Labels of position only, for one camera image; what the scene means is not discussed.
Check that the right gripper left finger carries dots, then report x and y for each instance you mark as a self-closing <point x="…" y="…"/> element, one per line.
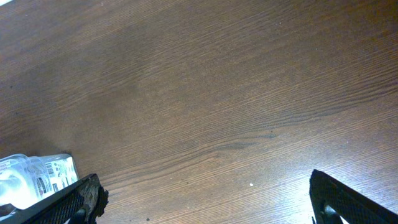
<point x="81" y="202"/>

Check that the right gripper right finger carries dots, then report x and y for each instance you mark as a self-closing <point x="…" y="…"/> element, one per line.
<point x="333" y="202"/>

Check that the clear plastic container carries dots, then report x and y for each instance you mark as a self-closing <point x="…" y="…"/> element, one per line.
<point x="28" y="180"/>

